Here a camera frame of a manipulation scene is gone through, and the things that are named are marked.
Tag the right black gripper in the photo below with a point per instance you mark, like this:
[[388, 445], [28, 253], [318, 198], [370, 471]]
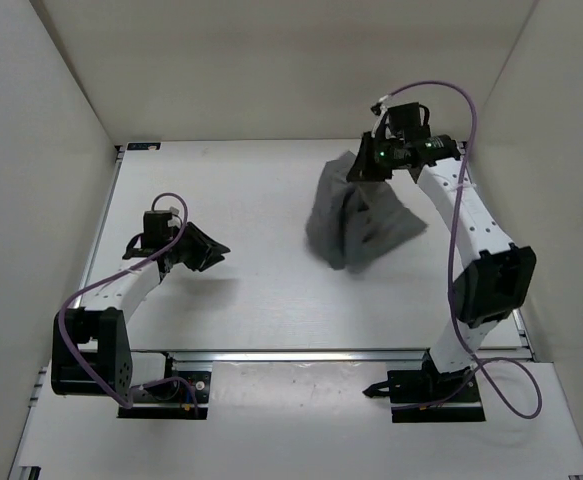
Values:
[[365, 171]]

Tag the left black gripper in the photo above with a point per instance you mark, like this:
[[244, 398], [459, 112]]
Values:
[[203, 259]]

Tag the grey pleated skirt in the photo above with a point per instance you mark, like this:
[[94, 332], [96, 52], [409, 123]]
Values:
[[351, 225]]

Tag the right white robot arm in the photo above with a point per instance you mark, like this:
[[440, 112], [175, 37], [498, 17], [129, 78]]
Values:
[[495, 276]]

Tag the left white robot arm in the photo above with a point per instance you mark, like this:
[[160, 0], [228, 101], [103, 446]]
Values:
[[91, 353]]

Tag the left blue corner label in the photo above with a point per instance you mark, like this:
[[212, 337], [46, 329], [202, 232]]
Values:
[[143, 146]]

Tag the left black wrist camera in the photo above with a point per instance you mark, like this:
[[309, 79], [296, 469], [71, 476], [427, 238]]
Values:
[[157, 231]]

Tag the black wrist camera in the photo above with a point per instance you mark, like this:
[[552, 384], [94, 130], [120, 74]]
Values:
[[157, 231], [409, 121]]

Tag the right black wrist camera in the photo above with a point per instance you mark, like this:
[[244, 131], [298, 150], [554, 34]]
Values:
[[409, 121]]

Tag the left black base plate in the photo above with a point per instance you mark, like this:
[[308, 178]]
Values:
[[165, 387]]

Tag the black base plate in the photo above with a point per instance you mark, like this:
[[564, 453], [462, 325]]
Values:
[[414, 401], [165, 387]]

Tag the aluminium rail table front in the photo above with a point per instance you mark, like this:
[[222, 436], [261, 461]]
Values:
[[293, 355]]

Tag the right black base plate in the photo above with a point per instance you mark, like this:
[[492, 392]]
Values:
[[414, 401]]

